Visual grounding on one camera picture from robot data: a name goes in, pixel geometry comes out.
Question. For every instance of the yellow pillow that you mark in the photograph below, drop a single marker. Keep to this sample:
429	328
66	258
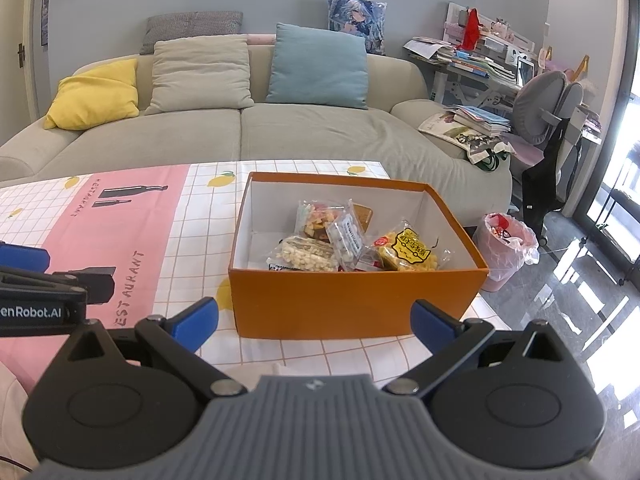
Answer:
95	92

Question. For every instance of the printed tote bag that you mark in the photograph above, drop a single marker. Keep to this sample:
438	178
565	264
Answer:
487	152

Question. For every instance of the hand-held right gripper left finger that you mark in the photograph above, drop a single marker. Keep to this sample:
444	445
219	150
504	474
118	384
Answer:
192	322

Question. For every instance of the clear mixed snack bag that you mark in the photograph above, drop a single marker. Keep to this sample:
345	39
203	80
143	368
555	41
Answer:
317	220

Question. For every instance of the red hanging cloth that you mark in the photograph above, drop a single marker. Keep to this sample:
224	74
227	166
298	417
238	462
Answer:
471	30

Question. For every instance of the stack of books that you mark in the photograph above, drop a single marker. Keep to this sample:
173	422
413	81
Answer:
480	117

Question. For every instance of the tablet screen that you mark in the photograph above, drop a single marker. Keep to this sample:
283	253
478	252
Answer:
525	71

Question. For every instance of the beige sofa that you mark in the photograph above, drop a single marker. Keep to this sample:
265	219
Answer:
325	135

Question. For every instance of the beige pillow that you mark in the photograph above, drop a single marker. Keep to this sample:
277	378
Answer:
200	75

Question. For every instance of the pile of books and papers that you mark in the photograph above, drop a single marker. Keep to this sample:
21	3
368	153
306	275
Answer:
465	60

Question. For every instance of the grey pillow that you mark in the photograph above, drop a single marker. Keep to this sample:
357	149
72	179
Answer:
190	27

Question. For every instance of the open magazine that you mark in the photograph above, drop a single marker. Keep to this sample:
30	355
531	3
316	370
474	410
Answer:
445	130

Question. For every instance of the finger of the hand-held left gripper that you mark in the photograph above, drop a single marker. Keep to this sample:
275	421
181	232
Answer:
97	285
25	257

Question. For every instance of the white sachet packet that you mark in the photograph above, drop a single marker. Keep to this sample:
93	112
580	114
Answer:
346	237

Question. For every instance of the glass door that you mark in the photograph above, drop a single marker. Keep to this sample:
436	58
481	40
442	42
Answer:
617	185

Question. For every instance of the pink trash bin with bag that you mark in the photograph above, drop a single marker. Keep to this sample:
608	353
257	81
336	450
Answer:
502	255

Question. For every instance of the black garment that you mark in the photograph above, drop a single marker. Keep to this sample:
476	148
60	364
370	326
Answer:
550	185

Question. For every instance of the printed figure pillow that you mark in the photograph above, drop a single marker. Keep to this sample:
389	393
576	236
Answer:
357	17

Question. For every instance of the white desk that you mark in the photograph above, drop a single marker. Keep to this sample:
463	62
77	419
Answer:
460	87

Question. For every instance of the orange cardboard box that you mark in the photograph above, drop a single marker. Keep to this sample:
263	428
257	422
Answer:
350	305

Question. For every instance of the framed wall picture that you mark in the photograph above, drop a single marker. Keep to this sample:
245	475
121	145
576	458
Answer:
45	10

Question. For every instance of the person's right leg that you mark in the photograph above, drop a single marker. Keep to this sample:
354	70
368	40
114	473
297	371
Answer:
270	370

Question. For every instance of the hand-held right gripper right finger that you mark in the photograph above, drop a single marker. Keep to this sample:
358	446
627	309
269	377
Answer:
430	322

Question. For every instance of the yellow label snack packet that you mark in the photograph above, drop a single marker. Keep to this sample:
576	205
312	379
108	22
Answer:
407	247

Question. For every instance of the pink desk organiser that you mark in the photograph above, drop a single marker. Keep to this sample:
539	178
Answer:
505	37

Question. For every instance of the red puffed snack packet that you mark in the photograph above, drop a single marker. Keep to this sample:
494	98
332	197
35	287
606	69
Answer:
305	255

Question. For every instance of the blue pillow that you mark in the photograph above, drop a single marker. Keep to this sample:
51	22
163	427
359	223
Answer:
317	65

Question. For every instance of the pink cushion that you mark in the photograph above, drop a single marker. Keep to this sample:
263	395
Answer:
260	40

